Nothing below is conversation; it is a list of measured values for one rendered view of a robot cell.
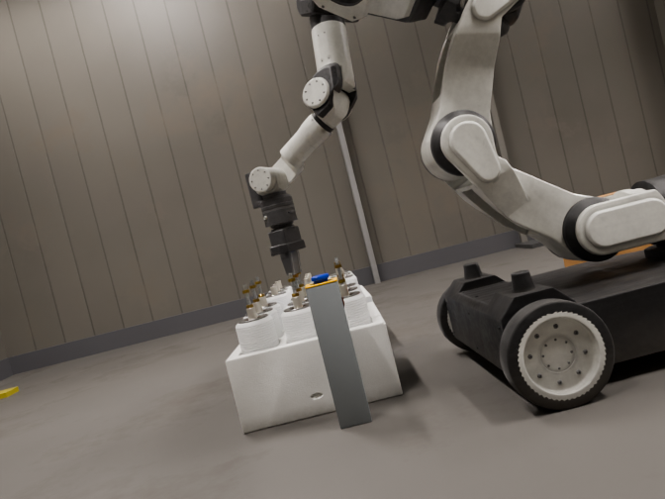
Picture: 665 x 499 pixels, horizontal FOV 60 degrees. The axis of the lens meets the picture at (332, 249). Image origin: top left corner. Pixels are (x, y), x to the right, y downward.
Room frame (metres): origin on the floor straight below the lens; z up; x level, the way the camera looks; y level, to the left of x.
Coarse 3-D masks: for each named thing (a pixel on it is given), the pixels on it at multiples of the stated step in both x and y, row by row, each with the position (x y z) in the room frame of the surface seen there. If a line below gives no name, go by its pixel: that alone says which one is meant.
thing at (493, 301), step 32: (640, 256) 1.42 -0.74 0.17; (448, 288) 1.54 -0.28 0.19; (480, 288) 1.41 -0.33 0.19; (512, 288) 1.14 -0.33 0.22; (544, 288) 1.10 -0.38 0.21; (576, 288) 1.23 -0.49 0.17; (608, 288) 1.16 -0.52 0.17; (640, 288) 1.09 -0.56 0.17; (480, 320) 1.23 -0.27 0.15; (608, 320) 1.09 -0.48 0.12; (640, 320) 1.09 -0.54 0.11; (480, 352) 1.29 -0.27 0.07; (640, 352) 1.09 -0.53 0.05
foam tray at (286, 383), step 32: (256, 352) 1.35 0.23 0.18; (288, 352) 1.35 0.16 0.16; (320, 352) 1.34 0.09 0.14; (384, 352) 1.34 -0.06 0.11; (256, 384) 1.35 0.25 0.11; (288, 384) 1.35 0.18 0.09; (320, 384) 1.34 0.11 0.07; (384, 384) 1.34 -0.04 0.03; (256, 416) 1.35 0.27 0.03; (288, 416) 1.35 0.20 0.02
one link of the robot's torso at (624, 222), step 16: (624, 192) 1.30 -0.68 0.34; (640, 192) 1.24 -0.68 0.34; (656, 192) 1.23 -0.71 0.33; (592, 208) 1.23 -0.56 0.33; (608, 208) 1.23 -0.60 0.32; (624, 208) 1.22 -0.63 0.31; (640, 208) 1.22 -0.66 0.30; (656, 208) 1.22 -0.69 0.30; (576, 224) 1.24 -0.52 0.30; (592, 224) 1.22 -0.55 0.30; (608, 224) 1.22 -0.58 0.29; (624, 224) 1.22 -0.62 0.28; (640, 224) 1.22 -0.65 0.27; (656, 224) 1.22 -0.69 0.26; (592, 240) 1.22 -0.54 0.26; (608, 240) 1.22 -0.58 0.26; (624, 240) 1.22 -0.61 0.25; (640, 240) 1.23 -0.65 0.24; (656, 240) 1.23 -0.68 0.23
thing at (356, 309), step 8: (352, 296) 1.39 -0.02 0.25; (360, 296) 1.39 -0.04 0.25; (344, 304) 1.37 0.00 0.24; (352, 304) 1.38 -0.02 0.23; (360, 304) 1.39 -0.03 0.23; (352, 312) 1.37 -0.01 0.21; (360, 312) 1.38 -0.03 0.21; (368, 312) 1.41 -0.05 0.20; (352, 320) 1.37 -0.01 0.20; (360, 320) 1.38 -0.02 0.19; (368, 320) 1.40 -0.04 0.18
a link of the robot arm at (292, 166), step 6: (282, 150) 1.49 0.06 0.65; (288, 150) 1.48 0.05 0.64; (282, 156) 1.55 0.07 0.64; (288, 156) 1.48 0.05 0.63; (294, 156) 1.48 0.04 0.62; (276, 162) 1.57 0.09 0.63; (282, 162) 1.56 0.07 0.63; (288, 162) 1.55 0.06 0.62; (294, 162) 1.49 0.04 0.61; (300, 162) 1.50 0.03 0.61; (282, 168) 1.56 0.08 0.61; (288, 168) 1.56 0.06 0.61; (294, 168) 1.54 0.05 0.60; (300, 168) 1.53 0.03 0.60; (288, 174) 1.56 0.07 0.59; (294, 174) 1.55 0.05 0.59; (288, 180) 1.56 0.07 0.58
